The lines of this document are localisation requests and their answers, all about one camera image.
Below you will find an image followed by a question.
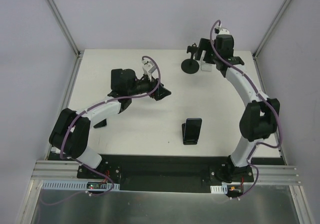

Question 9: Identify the aluminium front rail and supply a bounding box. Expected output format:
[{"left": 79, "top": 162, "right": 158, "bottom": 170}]
[{"left": 31, "top": 160, "right": 302, "bottom": 186}]

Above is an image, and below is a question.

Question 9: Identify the blue phone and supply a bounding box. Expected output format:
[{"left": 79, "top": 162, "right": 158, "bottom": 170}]
[{"left": 183, "top": 118, "right": 202, "bottom": 142}]

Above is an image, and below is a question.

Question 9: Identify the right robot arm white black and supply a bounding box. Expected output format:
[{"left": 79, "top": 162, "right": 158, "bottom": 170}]
[{"left": 194, "top": 34, "right": 280, "bottom": 183}]

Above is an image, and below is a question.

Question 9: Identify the silver metal phone stand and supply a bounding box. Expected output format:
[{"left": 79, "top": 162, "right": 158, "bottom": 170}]
[{"left": 200, "top": 62, "right": 213, "bottom": 72}]

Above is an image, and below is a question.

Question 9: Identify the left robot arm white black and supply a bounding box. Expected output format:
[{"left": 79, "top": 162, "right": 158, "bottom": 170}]
[{"left": 49, "top": 69, "right": 171, "bottom": 179}]

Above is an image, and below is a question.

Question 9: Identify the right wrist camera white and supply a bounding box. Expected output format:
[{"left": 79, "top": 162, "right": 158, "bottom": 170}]
[{"left": 214, "top": 27, "right": 230, "bottom": 35}]

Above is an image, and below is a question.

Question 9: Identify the black round-base clamp stand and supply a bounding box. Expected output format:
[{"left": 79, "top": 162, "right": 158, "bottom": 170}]
[{"left": 181, "top": 43, "right": 200, "bottom": 74}]

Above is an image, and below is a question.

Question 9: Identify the left white cable duct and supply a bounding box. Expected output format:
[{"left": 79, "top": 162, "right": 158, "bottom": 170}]
[{"left": 42, "top": 180, "right": 120, "bottom": 192}]

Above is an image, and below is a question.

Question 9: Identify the left aluminium frame post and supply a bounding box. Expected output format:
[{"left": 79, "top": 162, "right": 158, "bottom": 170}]
[{"left": 37, "top": 0, "right": 85, "bottom": 59}]

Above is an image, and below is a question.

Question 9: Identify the black folding phone stand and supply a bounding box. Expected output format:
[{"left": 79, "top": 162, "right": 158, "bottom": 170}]
[{"left": 182, "top": 123, "right": 201, "bottom": 145}]

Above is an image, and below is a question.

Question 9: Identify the aluminium frame post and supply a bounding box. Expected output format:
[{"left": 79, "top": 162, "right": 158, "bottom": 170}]
[
  {"left": 252, "top": 0, "right": 293, "bottom": 60},
  {"left": 37, "top": 0, "right": 85, "bottom": 59}
]

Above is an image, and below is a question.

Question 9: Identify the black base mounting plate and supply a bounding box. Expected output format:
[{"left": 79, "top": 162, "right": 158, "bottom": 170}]
[{"left": 76, "top": 155, "right": 255, "bottom": 192}]

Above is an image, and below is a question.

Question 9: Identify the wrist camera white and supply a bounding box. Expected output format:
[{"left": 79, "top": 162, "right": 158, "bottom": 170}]
[
  {"left": 141, "top": 60, "right": 157, "bottom": 76},
  {"left": 214, "top": 27, "right": 230, "bottom": 35}
]

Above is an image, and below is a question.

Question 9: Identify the right white cable duct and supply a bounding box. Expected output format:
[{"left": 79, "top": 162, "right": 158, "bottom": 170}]
[{"left": 210, "top": 185, "right": 228, "bottom": 195}]

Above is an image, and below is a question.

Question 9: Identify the white cable duct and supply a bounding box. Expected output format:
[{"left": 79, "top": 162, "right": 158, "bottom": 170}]
[
  {"left": 210, "top": 185, "right": 228, "bottom": 195},
  {"left": 42, "top": 180, "right": 120, "bottom": 192}
]

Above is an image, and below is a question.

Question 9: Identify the right aluminium frame post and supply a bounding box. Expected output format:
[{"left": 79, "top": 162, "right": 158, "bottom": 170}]
[{"left": 252, "top": 0, "right": 293, "bottom": 60}]

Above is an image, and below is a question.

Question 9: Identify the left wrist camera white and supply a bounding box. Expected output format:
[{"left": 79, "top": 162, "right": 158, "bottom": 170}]
[{"left": 141, "top": 60, "right": 157, "bottom": 76}]

